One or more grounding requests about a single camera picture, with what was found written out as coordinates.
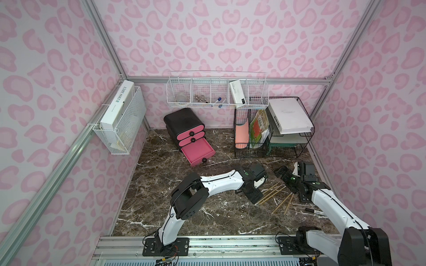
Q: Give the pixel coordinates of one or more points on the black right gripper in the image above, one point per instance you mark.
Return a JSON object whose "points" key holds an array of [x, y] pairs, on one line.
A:
{"points": [[289, 179]]}

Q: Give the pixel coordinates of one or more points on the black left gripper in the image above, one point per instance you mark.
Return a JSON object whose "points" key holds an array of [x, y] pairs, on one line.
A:
{"points": [[250, 189]]}

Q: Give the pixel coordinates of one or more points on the pink bottom drawer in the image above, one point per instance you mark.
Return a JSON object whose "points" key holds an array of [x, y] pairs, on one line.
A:
{"points": [[198, 152]]}

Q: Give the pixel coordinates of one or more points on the black pink drawer cabinet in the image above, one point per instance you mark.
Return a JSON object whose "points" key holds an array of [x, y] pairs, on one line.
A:
{"points": [[180, 121]]}

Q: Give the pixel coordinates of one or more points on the pink top drawer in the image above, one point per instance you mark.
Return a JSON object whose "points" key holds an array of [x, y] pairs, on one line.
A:
{"points": [[190, 132]]}

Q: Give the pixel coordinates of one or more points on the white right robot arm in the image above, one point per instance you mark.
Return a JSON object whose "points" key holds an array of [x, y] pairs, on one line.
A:
{"points": [[360, 244]]}

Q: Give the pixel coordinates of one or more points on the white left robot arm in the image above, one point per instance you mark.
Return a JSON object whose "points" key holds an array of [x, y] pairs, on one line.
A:
{"points": [[188, 198]]}

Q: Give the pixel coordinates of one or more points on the black white marker pen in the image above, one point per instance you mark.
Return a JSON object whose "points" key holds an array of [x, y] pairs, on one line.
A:
{"points": [[316, 212]]}

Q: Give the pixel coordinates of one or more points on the pink folder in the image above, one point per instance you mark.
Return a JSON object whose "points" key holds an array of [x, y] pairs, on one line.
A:
{"points": [[242, 135]]}

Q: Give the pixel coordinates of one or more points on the green red booklet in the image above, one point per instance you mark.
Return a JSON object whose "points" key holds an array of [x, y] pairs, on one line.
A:
{"points": [[259, 129]]}

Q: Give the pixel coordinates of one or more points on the white paper stack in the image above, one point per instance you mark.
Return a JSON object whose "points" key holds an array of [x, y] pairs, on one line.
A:
{"points": [[290, 117]]}

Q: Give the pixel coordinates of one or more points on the white box in basket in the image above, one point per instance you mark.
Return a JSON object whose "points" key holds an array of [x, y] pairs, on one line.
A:
{"points": [[236, 90]]}

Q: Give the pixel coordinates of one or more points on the white book in side basket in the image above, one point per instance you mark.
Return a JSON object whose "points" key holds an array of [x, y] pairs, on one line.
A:
{"points": [[118, 106]]}

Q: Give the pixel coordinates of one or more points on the black wire file rack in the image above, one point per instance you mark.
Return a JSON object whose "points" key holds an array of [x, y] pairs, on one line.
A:
{"points": [[241, 115]]}

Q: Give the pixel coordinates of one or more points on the black wire paper tray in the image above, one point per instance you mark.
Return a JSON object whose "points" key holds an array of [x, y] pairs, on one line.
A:
{"points": [[288, 145]]}

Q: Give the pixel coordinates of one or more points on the white wire wall basket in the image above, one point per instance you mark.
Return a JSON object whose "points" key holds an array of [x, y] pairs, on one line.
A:
{"points": [[200, 89]]}

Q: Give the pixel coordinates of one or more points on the white side wire basket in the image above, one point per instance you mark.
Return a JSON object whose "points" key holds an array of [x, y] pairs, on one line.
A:
{"points": [[118, 132]]}

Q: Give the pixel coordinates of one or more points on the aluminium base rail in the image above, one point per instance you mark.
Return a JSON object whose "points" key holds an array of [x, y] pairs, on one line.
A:
{"points": [[232, 250]]}

